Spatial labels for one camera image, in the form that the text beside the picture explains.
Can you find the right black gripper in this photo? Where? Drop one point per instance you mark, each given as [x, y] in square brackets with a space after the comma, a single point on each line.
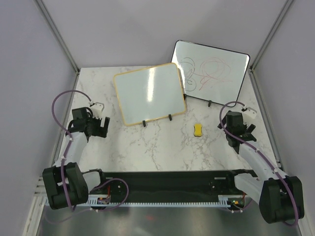
[249, 129]

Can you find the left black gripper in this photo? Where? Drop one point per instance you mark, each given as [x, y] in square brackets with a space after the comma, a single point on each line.
[100, 128]

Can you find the yellow whiteboard eraser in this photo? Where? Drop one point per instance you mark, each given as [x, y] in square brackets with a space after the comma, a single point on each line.
[197, 130]

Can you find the yellow-framed whiteboard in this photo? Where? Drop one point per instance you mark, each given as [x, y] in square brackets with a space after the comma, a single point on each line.
[149, 93]

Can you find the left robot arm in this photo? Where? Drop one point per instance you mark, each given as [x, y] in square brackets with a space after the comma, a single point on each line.
[64, 182]

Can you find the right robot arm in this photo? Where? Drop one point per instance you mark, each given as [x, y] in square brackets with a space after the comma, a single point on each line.
[279, 196]

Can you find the black-framed whiteboard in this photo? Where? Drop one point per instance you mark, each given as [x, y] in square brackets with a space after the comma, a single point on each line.
[210, 73]

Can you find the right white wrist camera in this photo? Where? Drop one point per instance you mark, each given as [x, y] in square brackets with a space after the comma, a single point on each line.
[248, 112]

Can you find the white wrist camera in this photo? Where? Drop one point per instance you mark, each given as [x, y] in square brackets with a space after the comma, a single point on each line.
[97, 109]
[248, 112]

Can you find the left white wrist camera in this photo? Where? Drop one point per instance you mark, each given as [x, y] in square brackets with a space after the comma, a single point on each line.
[97, 109]

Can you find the white slotted cable duct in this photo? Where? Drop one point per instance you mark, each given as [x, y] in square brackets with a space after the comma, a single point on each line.
[95, 201]

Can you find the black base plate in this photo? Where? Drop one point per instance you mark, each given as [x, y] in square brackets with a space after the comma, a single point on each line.
[179, 186]

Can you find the aluminium rail profile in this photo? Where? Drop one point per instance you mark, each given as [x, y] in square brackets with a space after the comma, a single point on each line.
[40, 190]

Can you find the right aluminium frame post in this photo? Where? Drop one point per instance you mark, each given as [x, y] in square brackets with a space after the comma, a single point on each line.
[273, 30]

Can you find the aluminium frame post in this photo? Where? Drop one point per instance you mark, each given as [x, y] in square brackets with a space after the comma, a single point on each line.
[273, 30]
[56, 33]

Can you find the left aluminium frame post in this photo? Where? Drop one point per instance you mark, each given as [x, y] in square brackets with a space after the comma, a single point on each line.
[56, 33]

